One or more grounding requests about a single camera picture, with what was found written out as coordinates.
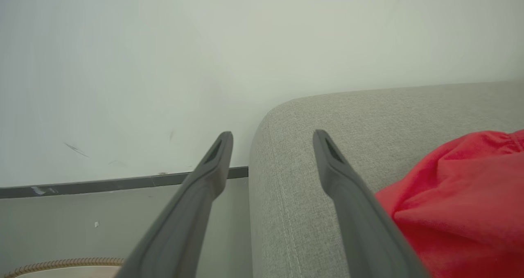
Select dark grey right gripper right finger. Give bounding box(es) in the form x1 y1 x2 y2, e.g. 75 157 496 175
313 129 430 278

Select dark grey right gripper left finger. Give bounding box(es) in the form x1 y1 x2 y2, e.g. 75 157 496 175
115 131 234 278

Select red jersey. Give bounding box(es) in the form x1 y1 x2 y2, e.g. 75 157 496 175
375 129 524 278

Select light grey fabric sofa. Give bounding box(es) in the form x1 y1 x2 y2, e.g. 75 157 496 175
248 81 524 278

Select dark grey baseboard strip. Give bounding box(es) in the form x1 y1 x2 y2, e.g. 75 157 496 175
0 166 249 199

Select cream perforated laundry basket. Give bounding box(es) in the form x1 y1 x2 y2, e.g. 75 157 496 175
3 257 125 278

